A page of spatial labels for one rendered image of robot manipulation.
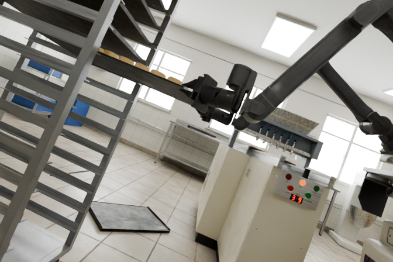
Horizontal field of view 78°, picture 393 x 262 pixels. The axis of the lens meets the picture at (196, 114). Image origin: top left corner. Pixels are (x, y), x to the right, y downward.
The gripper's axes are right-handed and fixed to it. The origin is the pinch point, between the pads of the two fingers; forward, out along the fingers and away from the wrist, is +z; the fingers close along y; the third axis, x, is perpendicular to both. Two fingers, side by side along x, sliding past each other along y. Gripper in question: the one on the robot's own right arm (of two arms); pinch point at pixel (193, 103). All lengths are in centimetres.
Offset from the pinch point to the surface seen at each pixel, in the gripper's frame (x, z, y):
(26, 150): -14, 49, 35
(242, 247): 8, -63, 60
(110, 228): 69, -6, 94
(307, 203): -5, -82, 24
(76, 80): -20.2, 43.6, 10.5
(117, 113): 21.0, 25.5, 17.0
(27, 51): -7, 61, 8
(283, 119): 68, -110, -29
